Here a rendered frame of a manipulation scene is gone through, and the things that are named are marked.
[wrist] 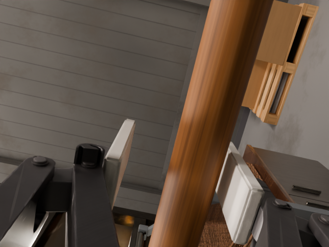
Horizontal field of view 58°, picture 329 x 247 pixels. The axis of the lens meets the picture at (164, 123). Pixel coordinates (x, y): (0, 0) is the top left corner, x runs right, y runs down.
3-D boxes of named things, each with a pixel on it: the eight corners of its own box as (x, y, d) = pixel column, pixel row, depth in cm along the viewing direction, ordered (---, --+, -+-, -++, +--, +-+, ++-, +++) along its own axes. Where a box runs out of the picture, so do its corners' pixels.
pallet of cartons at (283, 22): (285, 11, 330) (248, 2, 327) (320, 3, 255) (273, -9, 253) (255, 108, 360) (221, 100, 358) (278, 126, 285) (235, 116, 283)
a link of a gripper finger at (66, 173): (87, 224, 12) (13, 209, 12) (110, 171, 17) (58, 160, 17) (93, 191, 12) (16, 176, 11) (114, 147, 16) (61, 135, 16)
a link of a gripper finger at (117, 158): (109, 219, 14) (93, 216, 14) (128, 161, 21) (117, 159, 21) (121, 160, 13) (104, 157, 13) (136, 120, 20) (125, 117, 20)
